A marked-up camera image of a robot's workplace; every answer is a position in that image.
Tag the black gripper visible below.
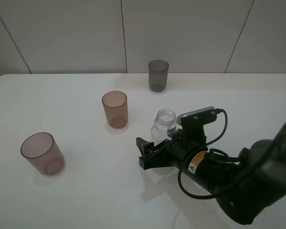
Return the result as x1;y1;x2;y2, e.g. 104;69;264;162
136;130;207;170

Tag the clear plastic water bottle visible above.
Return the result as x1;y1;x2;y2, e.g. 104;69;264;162
151;109;177;146

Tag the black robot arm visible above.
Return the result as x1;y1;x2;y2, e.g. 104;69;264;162
136;107;286;225

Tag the brown translucent middle cup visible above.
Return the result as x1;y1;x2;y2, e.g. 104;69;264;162
102;91;128;129

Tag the dark grey translucent cup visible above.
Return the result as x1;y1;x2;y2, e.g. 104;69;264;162
148;60;169;93

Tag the mauve translucent cup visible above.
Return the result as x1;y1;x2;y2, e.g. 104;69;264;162
20;132;65;176

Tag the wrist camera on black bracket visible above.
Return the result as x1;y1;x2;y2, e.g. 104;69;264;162
176;106;217;145

